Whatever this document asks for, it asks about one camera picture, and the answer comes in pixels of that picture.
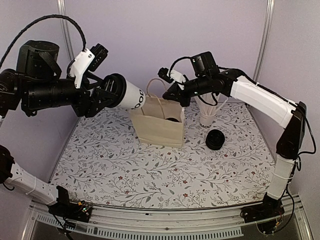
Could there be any stack of black lids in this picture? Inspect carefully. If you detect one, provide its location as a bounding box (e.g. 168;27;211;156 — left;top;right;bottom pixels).
205;129;225;151

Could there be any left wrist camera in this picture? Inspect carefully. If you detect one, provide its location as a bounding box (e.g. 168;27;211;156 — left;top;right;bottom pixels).
67;43;109;89

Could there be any aluminium front rail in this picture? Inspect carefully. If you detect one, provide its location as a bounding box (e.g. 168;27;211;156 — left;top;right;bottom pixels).
22;195;315;240

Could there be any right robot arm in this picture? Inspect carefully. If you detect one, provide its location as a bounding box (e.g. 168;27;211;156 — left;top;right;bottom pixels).
157;51;310;218

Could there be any white cup holding straws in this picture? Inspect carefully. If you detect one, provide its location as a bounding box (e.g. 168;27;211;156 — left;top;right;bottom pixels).
199;113;215;130

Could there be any kraft paper bag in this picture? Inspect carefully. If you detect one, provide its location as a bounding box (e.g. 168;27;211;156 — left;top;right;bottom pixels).
130;78;185;148

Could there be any floral table mat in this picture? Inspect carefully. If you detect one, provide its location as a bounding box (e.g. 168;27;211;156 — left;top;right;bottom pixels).
50;102;275;209

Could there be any bundle of wrapped white straws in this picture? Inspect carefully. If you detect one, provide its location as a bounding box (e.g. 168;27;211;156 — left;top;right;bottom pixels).
195;92;228;117

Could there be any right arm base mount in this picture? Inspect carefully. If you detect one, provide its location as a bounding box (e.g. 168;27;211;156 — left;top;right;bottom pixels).
240;195;285;235

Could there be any aluminium frame post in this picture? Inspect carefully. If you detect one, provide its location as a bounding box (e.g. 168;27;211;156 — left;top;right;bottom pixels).
253;0;275;83
56;0;75;61

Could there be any left aluminium frame post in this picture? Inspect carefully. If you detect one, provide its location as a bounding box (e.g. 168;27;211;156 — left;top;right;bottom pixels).
56;0;75;61

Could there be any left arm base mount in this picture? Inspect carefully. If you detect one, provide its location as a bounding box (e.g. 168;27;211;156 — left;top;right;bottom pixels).
47;186;92;223

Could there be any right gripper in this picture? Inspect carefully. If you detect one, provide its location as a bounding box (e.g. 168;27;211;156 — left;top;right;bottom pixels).
161;74;210;107

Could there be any right aluminium frame post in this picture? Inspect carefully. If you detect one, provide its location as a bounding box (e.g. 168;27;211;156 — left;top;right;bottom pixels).
253;0;275;83

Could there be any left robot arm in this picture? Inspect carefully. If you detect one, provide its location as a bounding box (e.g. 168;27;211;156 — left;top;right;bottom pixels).
0;40;127;118

